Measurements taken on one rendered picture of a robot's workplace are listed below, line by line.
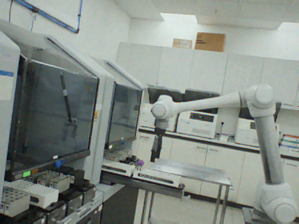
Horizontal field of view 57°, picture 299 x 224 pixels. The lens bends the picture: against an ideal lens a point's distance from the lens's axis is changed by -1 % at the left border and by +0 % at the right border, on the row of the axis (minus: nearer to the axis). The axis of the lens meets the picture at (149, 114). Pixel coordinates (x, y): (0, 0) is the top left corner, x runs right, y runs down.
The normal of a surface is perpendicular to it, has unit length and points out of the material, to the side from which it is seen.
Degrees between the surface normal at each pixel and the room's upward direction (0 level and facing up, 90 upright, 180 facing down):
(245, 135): 90
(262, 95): 84
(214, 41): 90
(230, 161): 90
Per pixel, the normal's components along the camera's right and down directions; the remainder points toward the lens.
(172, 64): -0.25, 0.01
